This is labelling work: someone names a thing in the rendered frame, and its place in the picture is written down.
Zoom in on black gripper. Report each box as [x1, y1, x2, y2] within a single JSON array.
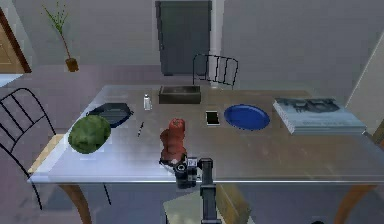
[[158, 159, 198, 190]]

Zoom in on clear salt shaker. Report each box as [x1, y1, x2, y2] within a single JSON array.
[[143, 93, 153, 111]]

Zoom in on white-framed black phone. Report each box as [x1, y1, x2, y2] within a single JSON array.
[[205, 110, 221, 127]]

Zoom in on dark rectangular box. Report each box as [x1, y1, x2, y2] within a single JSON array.
[[158, 85, 202, 105]]

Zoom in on dark blue oval pan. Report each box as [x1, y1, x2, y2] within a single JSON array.
[[86, 102, 135, 129]]

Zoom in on pale wooden chair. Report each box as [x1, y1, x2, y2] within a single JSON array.
[[162, 183, 253, 224]]

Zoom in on green lettuce head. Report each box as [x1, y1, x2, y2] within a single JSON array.
[[67, 114, 112, 155]]

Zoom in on silver table with wooden legs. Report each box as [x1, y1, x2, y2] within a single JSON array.
[[27, 84, 384, 224]]

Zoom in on blue round plate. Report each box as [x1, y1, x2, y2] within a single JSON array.
[[223, 103, 271, 132]]

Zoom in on dark grey door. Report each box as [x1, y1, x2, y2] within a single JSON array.
[[155, 0, 213, 77]]

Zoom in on grey thick book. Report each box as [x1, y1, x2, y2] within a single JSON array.
[[272, 97, 368, 136]]

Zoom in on thin green house plant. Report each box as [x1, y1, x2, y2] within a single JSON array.
[[41, 2, 80, 73]]

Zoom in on brown wooden door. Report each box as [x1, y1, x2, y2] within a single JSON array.
[[0, 7, 33, 75]]

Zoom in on black wire chair wooden seat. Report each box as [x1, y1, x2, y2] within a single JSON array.
[[0, 87, 112, 211]]

